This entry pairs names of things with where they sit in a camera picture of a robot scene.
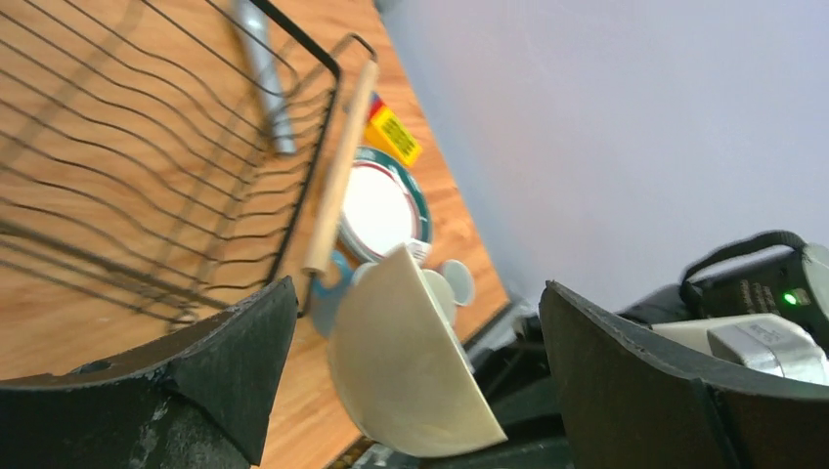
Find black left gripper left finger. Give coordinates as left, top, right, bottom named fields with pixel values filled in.
left=1, top=277, right=298, bottom=468

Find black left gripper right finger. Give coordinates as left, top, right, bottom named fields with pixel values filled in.
left=539, top=281, right=828, bottom=468

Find beige ceramic bowl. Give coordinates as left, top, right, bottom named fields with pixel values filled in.
left=327, top=245, right=507, bottom=458

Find white plate dark striped rim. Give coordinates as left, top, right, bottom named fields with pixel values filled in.
left=339, top=146, right=434, bottom=265

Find light blue mug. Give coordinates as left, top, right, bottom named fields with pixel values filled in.
left=307, top=250, right=354, bottom=338

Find small mauve cup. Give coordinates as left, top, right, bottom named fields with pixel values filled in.
left=439, top=259, right=475, bottom=307

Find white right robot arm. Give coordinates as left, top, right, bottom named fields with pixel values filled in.
left=620, top=231, right=828, bottom=349

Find colourful toy brick block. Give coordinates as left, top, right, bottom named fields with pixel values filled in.
left=364, top=92, right=422, bottom=167

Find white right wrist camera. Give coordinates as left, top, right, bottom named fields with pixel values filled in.
left=650, top=314, right=828, bottom=386

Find black wire dish rack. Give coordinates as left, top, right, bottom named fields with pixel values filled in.
left=1, top=1, right=376, bottom=329

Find grey cylindrical handle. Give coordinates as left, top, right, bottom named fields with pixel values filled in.
left=232, top=0, right=297, bottom=155

